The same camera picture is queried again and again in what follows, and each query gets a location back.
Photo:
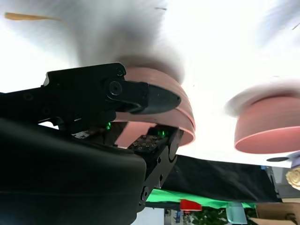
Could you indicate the translucent teal plastic container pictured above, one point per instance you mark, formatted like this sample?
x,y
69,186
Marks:
x,y
236,212

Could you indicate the green cloth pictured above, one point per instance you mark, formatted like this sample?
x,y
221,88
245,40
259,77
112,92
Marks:
x,y
164,195

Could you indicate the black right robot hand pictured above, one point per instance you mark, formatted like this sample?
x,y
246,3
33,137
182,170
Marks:
x,y
70,175

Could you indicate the pink plastic bowl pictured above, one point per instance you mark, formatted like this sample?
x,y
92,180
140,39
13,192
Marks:
x,y
187,134
168,86
264,122

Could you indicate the green leafy plant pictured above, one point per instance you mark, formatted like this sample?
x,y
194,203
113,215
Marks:
x,y
211,218

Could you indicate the black backdrop cloth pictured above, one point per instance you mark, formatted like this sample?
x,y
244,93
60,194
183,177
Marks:
x,y
211,178

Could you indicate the brown cardboard box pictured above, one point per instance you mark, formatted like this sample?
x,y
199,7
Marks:
x,y
276,213

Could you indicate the red plastic block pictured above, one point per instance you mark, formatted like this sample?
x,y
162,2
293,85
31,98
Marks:
x,y
189,205

